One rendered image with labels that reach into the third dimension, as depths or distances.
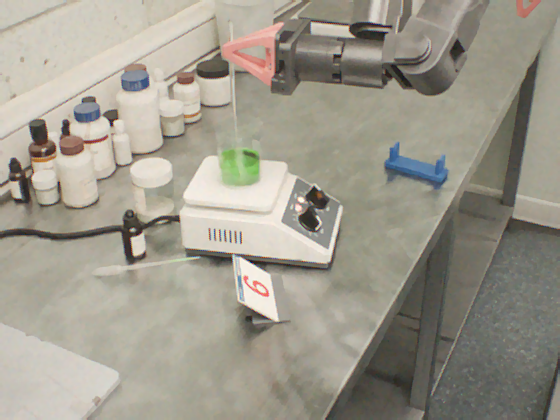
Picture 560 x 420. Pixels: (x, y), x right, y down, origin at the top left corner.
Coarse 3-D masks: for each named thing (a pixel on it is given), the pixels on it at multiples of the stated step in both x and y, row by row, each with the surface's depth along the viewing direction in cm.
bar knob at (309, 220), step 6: (306, 210) 97; (312, 210) 97; (300, 216) 97; (306, 216) 97; (312, 216) 96; (300, 222) 96; (306, 222) 97; (312, 222) 96; (318, 222) 96; (306, 228) 96; (312, 228) 96; (318, 228) 97
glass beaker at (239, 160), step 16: (224, 128) 98; (240, 128) 99; (256, 128) 97; (224, 144) 94; (240, 144) 93; (256, 144) 95; (224, 160) 95; (240, 160) 95; (256, 160) 96; (224, 176) 97; (240, 176) 96; (256, 176) 97
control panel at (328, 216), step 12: (300, 180) 104; (300, 192) 102; (288, 204) 98; (300, 204) 100; (336, 204) 104; (288, 216) 96; (324, 216) 100; (336, 216) 102; (300, 228) 96; (324, 228) 98; (312, 240) 95; (324, 240) 96
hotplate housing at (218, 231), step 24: (288, 192) 100; (192, 216) 96; (216, 216) 96; (240, 216) 95; (264, 216) 95; (192, 240) 98; (216, 240) 97; (240, 240) 97; (264, 240) 96; (288, 240) 95; (312, 264) 97
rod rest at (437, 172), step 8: (392, 152) 118; (392, 160) 119; (400, 160) 119; (408, 160) 119; (416, 160) 119; (440, 160) 114; (392, 168) 119; (400, 168) 118; (408, 168) 117; (416, 168) 117; (424, 168) 117; (432, 168) 117; (440, 168) 115; (424, 176) 116; (432, 176) 115; (440, 176) 115
